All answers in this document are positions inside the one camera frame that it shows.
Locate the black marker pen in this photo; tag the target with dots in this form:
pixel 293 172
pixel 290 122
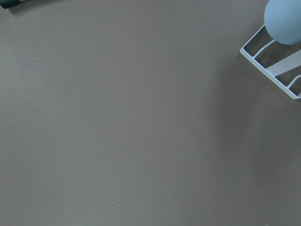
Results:
pixel 6 4

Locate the white wire cup rack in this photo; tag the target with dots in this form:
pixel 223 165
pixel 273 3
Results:
pixel 280 63

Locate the green plastic cup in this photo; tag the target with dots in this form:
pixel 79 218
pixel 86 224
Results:
pixel 282 20

